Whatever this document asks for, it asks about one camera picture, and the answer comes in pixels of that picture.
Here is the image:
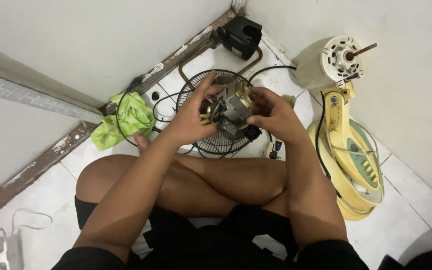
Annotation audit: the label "person's right hand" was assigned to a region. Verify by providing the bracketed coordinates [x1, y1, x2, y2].
[246, 87, 309, 145]

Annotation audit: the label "person's left hand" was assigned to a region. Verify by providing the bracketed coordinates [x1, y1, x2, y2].
[162, 70, 227, 148]

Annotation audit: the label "grey fan motor copper windings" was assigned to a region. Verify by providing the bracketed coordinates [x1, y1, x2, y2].
[200, 82, 262, 142]

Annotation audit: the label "brown bent metal tube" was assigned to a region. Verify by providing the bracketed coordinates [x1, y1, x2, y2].
[178, 45, 264, 84]

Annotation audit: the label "black motor housing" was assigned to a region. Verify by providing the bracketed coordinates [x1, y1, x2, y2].
[210, 16, 263, 61]

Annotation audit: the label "green cloth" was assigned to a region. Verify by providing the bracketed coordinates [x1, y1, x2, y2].
[91, 92, 157, 151]

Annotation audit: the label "small cream brush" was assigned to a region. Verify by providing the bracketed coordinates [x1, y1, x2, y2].
[281, 94, 298, 110]

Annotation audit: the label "person's legs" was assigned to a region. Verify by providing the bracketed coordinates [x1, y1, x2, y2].
[75, 132, 337, 219]

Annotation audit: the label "cream yellow fan body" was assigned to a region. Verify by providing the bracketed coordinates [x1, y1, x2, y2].
[291, 35, 385, 222]

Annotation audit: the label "black shorts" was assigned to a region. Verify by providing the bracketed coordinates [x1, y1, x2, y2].
[51, 195, 370, 270]

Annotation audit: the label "white power strip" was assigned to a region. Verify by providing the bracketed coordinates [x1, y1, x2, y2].
[0, 208, 53, 270]

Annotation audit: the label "black wire fan grille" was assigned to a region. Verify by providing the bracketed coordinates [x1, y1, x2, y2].
[175, 69, 255, 155]

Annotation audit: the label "thin black cable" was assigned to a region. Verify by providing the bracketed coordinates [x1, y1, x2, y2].
[115, 89, 195, 155]

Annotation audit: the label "black fan power cable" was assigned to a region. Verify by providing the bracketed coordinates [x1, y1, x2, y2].
[248, 65, 342, 199]

